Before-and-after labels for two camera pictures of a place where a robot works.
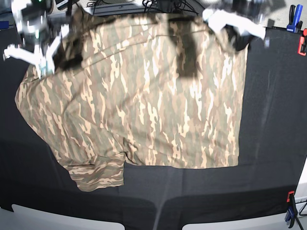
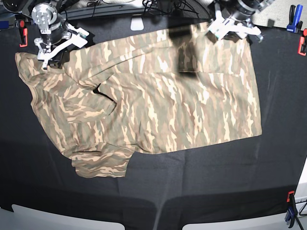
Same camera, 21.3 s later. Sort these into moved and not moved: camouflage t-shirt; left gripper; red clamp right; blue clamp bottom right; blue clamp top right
Moved: camouflage t-shirt; left gripper
Not moved: blue clamp bottom right; red clamp right; blue clamp top right
